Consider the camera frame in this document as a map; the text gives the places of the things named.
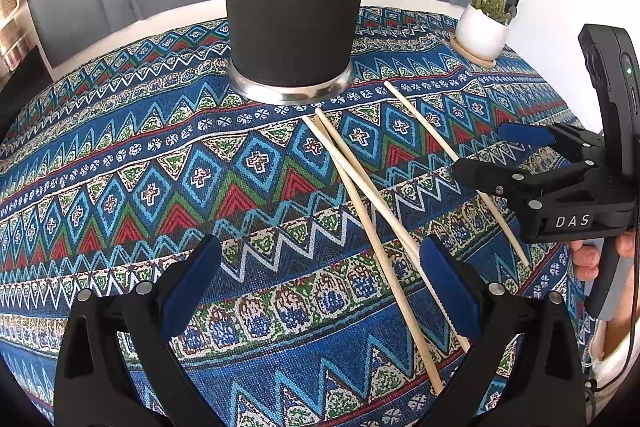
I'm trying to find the round wooden coaster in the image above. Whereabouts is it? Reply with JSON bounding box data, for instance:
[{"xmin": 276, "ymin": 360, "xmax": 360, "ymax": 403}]
[{"xmin": 449, "ymin": 34, "xmax": 497, "ymax": 68}]

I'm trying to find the pink glass jar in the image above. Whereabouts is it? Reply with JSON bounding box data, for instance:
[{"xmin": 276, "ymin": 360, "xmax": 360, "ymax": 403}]
[{"xmin": 0, "ymin": 18, "xmax": 40, "ymax": 74}]

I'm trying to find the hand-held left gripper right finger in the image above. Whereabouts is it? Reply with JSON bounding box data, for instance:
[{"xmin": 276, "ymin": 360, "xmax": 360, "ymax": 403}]
[{"xmin": 420, "ymin": 237, "xmax": 587, "ymax": 427}]

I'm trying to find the blue patterned tablecloth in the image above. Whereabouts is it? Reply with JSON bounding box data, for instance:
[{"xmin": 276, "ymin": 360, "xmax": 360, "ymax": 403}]
[{"xmin": 0, "ymin": 6, "xmax": 588, "ymax": 427}]

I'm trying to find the succulent in white pot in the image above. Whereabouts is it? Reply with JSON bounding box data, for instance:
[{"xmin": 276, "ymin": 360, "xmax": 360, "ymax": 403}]
[{"xmin": 457, "ymin": 0, "xmax": 514, "ymax": 60}]

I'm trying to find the person's right hand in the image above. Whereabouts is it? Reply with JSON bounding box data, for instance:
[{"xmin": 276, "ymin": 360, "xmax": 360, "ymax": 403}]
[{"xmin": 571, "ymin": 230, "xmax": 640, "ymax": 325}]

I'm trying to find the light wooden chopstick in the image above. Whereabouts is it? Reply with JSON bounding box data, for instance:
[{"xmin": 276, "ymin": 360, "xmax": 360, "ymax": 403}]
[
  {"xmin": 314, "ymin": 108, "xmax": 472, "ymax": 354},
  {"xmin": 384, "ymin": 81, "xmax": 530, "ymax": 267},
  {"xmin": 301, "ymin": 115, "xmax": 445, "ymax": 396}
]

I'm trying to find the person's right forearm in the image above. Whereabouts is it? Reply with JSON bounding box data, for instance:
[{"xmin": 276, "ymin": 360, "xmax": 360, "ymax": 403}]
[{"xmin": 589, "ymin": 319, "xmax": 640, "ymax": 390}]

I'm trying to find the black cable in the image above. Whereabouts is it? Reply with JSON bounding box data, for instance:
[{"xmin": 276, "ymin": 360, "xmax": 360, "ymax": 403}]
[{"xmin": 582, "ymin": 302, "xmax": 640, "ymax": 413}]

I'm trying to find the black cylindrical utensil holder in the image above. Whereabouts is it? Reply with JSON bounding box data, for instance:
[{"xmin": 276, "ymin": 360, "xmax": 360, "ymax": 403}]
[{"xmin": 222, "ymin": 0, "xmax": 371, "ymax": 104}]

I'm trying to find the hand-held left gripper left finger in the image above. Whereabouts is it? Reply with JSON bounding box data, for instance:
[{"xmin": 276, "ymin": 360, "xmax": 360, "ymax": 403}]
[{"xmin": 54, "ymin": 234, "xmax": 223, "ymax": 427}]

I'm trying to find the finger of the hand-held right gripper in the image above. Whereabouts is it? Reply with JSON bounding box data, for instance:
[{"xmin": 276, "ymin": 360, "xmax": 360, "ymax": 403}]
[
  {"xmin": 497, "ymin": 122, "xmax": 603, "ymax": 155},
  {"xmin": 452, "ymin": 156, "xmax": 598, "ymax": 210}
]

